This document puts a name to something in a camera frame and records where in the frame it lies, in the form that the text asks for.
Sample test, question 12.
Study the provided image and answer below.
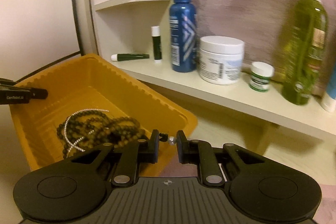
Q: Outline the cream wooden shelf unit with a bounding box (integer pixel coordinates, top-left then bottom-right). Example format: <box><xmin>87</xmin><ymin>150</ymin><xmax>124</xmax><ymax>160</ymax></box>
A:
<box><xmin>69</xmin><ymin>0</ymin><xmax>336</xmax><ymax>185</ymax></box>

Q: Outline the small green label jar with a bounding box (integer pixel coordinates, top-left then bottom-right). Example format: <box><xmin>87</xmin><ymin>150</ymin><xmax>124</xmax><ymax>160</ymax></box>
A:
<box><xmin>249</xmin><ymin>61</ymin><xmax>274</xmax><ymax>92</ymax></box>

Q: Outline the dark green bead necklace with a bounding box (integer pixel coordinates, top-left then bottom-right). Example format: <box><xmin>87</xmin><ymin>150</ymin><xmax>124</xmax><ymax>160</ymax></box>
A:
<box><xmin>56</xmin><ymin>110</ymin><xmax>113</xmax><ymax>159</ymax></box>

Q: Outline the blue white tube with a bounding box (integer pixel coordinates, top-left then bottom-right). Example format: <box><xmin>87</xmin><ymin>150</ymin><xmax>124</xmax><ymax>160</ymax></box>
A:
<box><xmin>321</xmin><ymin>66</ymin><xmax>336</xmax><ymax>113</ymax></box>

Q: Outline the white cream jar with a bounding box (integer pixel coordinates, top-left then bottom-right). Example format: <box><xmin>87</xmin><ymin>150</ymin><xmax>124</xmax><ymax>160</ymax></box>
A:
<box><xmin>199</xmin><ymin>36</ymin><xmax>245</xmax><ymax>85</ymax></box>

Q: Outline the small pearl earring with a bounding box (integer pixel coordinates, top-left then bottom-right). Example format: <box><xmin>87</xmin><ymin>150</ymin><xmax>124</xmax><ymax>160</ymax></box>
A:
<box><xmin>159</xmin><ymin>133</ymin><xmax>177</xmax><ymax>145</ymax></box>

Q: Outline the brown wooden bead necklace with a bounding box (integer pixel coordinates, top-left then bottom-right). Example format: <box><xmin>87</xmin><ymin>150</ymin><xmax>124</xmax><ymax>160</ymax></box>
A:
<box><xmin>89</xmin><ymin>116</ymin><xmax>146</xmax><ymax>150</ymax></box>

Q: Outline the green lip balm stick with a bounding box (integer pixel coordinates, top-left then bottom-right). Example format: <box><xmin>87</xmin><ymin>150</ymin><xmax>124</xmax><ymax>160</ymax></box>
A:
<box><xmin>151</xmin><ymin>26</ymin><xmax>162</xmax><ymax>63</ymax></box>

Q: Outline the dark green small tube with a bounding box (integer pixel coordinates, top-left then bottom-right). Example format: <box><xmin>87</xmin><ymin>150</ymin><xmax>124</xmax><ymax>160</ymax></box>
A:
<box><xmin>110</xmin><ymin>53</ymin><xmax>150</xmax><ymax>62</ymax></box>

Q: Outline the green oil spray bottle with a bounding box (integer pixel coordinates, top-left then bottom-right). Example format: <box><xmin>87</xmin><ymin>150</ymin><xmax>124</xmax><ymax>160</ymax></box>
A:
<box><xmin>282</xmin><ymin>0</ymin><xmax>328</xmax><ymax>105</ymax></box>

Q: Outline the orange plastic tray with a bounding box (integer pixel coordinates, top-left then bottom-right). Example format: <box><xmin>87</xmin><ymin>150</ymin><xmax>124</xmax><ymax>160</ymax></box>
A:
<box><xmin>10</xmin><ymin>54</ymin><xmax>198</xmax><ymax>170</ymax></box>

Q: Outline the blue spray bottle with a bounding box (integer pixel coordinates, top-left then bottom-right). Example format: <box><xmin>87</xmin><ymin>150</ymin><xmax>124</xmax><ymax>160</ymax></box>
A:
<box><xmin>169</xmin><ymin>0</ymin><xmax>197</xmax><ymax>73</ymax></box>

